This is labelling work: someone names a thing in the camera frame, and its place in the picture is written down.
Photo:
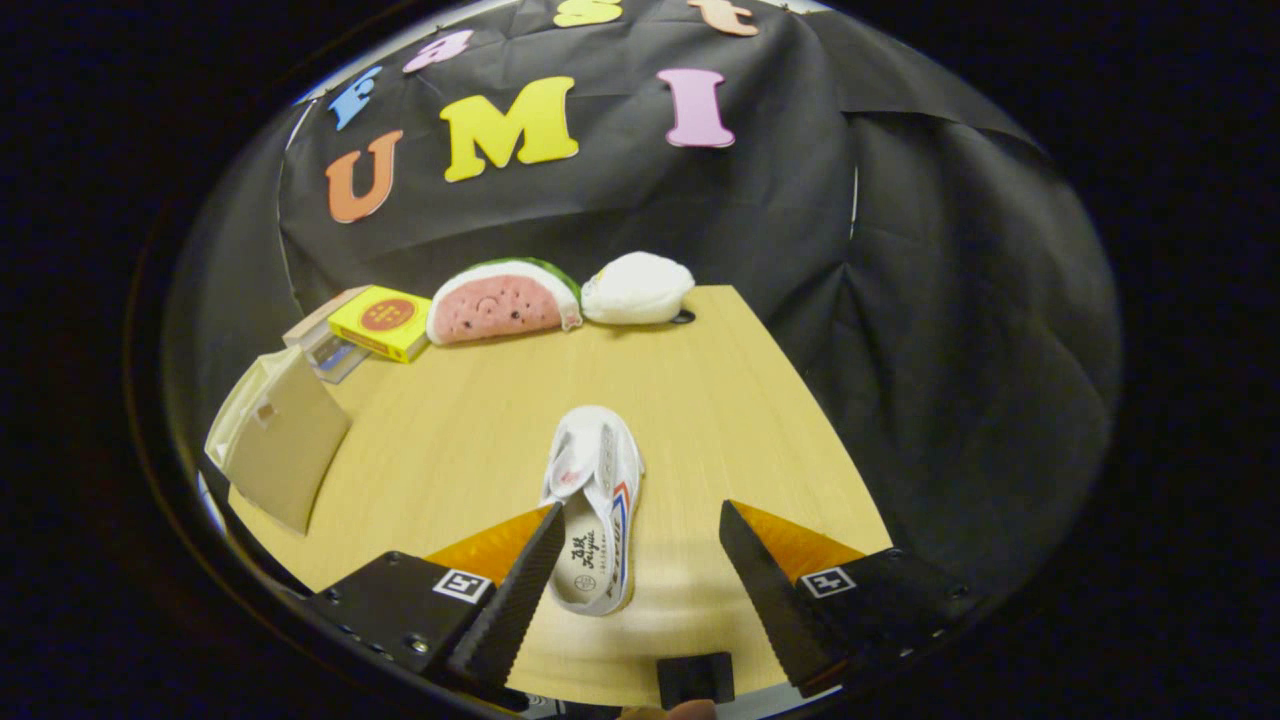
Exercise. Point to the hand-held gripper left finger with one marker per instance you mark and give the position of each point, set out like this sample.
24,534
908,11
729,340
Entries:
515,600

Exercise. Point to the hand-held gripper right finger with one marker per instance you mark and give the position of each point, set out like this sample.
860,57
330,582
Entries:
770,600

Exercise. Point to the white canvas shoe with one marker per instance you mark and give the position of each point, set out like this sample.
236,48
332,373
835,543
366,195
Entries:
590,560

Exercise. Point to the beige storage box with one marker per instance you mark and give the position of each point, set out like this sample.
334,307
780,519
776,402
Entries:
285,450

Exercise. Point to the watermelon slice plush toy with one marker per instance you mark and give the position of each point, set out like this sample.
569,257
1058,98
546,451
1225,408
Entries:
500,305

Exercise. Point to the yellow book with red circle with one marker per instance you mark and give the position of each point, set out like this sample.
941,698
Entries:
385,320

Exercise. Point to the white plush toy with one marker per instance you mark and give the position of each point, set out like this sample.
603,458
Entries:
635,290

